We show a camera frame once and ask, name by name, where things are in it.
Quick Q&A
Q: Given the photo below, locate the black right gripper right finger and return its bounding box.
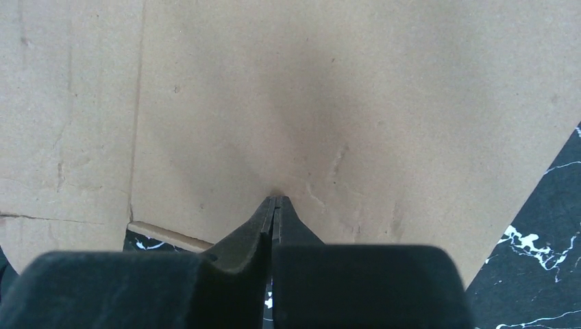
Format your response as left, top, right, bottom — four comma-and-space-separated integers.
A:
271, 197, 474, 328

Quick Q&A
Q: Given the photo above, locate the brown cardboard box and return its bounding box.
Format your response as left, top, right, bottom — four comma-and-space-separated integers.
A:
1, 1, 580, 282

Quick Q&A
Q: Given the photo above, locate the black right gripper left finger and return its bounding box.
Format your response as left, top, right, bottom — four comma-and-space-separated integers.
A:
1, 197, 276, 328

